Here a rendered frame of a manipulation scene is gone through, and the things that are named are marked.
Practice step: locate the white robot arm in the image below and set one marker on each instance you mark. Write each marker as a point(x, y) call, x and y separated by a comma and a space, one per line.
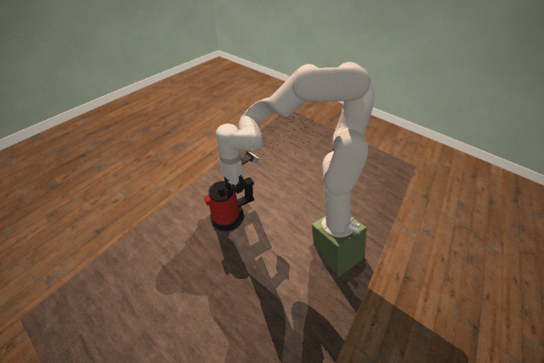
point(342, 167)

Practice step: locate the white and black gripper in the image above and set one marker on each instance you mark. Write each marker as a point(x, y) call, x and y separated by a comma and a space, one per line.
point(234, 174)

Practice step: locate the red electric kettle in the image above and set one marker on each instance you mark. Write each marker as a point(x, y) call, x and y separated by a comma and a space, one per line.
point(223, 202)

